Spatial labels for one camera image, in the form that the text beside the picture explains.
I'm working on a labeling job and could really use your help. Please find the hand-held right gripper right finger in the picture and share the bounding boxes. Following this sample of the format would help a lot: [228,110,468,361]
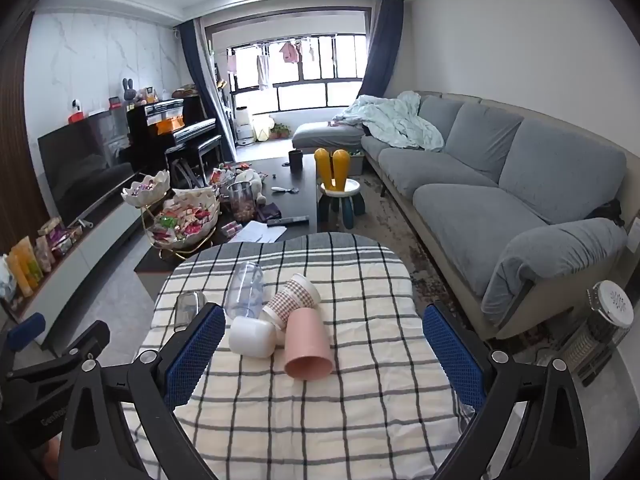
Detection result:
[421,301,591,480]

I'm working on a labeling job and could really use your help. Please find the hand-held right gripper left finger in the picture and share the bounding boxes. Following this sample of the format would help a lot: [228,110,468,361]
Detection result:
[59,303,227,480]

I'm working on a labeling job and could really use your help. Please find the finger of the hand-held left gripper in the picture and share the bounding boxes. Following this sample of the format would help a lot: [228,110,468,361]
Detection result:
[0,321,111,441]
[6,312,47,361]

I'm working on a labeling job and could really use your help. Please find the clear glass cup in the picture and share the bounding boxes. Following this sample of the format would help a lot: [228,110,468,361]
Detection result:
[174,290,208,333]

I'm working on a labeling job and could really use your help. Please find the white cup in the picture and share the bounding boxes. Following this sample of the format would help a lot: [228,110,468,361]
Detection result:
[229,316,282,359]

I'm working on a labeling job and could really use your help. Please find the clear plastic cup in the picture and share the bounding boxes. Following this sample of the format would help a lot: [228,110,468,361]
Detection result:
[223,261,265,321]

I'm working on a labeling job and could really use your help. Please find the checked paper cup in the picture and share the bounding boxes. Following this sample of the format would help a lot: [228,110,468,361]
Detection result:
[260,273,321,328]

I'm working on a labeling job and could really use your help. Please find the pink cup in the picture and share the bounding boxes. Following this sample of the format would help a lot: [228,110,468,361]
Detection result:
[284,306,333,380]

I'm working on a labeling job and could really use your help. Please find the orange snack packets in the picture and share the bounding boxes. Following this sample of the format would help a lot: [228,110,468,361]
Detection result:
[7,237,46,297]

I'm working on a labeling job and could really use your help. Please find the pink snack packets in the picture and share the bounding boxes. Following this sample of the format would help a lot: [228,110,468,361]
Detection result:
[37,217,83,261]

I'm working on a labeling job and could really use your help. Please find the grey television cabinet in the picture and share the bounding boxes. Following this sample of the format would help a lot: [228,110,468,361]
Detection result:
[0,200,151,351]

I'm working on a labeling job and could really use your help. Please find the tiered snack tray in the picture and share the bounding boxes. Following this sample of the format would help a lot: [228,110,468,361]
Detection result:
[121,170,222,261]

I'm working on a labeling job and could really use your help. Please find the white papers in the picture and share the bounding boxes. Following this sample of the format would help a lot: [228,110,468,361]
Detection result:
[227,220,288,244]

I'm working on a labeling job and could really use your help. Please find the electric heater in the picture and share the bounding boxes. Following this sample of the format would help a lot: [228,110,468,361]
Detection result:
[552,280,635,386]

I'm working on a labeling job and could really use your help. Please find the grey sofa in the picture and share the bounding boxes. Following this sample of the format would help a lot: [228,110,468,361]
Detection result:
[291,91,628,341]

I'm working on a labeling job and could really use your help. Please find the clear jar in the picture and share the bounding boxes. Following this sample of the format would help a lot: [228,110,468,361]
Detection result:
[227,182,256,223]

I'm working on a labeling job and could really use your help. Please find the flat screen television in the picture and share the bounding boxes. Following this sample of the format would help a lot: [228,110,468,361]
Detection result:
[37,108,138,226]

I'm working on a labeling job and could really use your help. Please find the dark coffee table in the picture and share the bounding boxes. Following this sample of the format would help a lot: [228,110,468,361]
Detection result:
[135,152,319,273]

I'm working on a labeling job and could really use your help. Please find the white plush toy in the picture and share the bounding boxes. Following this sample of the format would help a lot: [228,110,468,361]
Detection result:
[235,169,268,206]

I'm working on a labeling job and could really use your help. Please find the rabbit ear stool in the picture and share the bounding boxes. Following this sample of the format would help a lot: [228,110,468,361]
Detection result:
[314,148,367,231]

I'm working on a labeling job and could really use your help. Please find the black piano bench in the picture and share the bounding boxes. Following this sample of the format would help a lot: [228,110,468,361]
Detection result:
[165,135,223,187]

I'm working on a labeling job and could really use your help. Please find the black bag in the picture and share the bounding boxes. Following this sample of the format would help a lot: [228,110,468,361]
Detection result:
[587,199,627,228]

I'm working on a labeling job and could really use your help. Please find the black piano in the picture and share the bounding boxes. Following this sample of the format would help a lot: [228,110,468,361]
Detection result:
[126,94,223,181]

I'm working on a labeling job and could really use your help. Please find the white air purifier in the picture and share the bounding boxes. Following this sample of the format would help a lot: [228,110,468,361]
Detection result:
[235,106,254,146]

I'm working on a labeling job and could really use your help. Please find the light blue blanket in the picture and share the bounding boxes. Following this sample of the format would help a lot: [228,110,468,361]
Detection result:
[332,91,445,153]

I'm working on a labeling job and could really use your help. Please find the blue curtain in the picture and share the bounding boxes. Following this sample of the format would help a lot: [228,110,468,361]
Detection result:
[356,0,405,98]
[179,19,236,161]

